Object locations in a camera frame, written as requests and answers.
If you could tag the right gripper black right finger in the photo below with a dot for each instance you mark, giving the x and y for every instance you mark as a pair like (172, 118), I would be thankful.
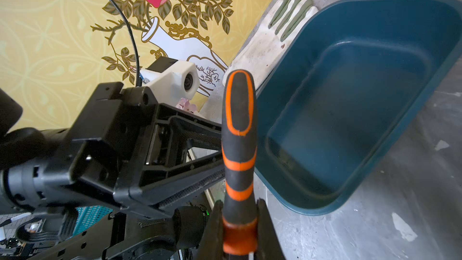
(268, 246)

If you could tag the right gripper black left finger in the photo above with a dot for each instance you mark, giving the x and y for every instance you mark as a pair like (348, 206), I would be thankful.
(211, 244)

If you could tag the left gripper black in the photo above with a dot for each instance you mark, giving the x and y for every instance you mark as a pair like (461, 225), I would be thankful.
(127, 151)

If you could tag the orange black upside-down long-nose pliers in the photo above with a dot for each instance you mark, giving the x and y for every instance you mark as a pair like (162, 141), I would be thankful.
(239, 149)

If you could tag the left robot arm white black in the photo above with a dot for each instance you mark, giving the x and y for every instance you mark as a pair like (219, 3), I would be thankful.
(24, 156)

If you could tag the teal storage box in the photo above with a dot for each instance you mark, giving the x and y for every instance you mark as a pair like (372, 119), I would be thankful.
(344, 92)

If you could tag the purple artificial flower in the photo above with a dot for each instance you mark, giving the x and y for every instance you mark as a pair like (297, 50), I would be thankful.
(185, 105)

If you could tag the white green work glove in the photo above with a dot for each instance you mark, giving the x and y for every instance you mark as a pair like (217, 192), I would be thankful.
(274, 36)

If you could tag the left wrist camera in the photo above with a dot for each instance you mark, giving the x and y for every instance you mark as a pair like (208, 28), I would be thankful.
(171, 80)

